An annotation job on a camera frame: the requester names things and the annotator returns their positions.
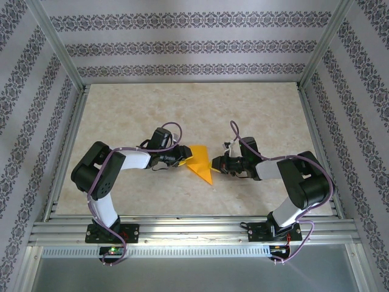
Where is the yellow paper sheet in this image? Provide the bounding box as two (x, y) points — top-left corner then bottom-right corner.
(184, 145), (214, 186)

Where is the small black controller board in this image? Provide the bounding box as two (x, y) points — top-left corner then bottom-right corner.
(270, 245), (291, 262)

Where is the controller board with green light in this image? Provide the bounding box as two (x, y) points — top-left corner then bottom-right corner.
(98, 246), (127, 262)

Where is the grey metal panel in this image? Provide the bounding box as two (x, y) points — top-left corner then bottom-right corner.
(24, 246), (368, 292)

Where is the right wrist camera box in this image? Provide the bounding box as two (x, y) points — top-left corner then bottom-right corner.
(222, 139), (237, 156)

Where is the long aluminium mounting rail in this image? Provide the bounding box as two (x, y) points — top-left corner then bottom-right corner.
(29, 217), (361, 246)

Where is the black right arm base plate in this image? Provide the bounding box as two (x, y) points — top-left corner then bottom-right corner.
(247, 224), (303, 243)

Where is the aluminium side rail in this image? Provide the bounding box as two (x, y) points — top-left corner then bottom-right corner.
(42, 85), (91, 221)
(297, 85), (346, 218)

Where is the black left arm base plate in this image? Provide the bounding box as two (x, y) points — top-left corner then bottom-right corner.
(86, 223), (140, 244)

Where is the slotted grey cable duct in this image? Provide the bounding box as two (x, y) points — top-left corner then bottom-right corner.
(41, 245), (271, 258)

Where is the aluminium frame post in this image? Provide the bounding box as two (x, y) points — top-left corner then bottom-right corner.
(297, 0), (356, 89)
(26, 0), (86, 92)

